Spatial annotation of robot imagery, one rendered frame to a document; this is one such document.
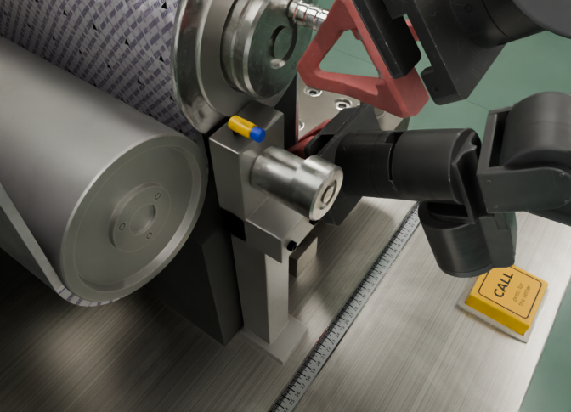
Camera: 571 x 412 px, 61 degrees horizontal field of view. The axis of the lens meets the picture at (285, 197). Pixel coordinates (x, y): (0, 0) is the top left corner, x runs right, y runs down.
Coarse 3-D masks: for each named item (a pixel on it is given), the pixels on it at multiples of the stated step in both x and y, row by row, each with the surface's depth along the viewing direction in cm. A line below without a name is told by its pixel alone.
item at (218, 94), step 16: (208, 0) 26; (224, 0) 27; (208, 16) 27; (224, 16) 28; (208, 32) 27; (208, 48) 28; (208, 64) 29; (208, 80) 29; (224, 80) 31; (208, 96) 30; (224, 96) 31; (240, 96) 33; (224, 112) 32
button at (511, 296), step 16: (496, 272) 58; (512, 272) 58; (528, 272) 58; (480, 288) 56; (496, 288) 56; (512, 288) 56; (528, 288) 56; (544, 288) 56; (480, 304) 56; (496, 304) 55; (512, 304) 55; (528, 304) 55; (496, 320) 56; (512, 320) 54; (528, 320) 54
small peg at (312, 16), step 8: (296, 0) 29; (296, 8) 29; (304, 8) 29; (312, 8) 29; (320, 8) 29; (288, 16) 30; (296, 16) 29; (304, 16) 29; (312, 16) 29; (320, 16) 29; (304, 24) 29; (312, 24) 29; (320, 24) 29
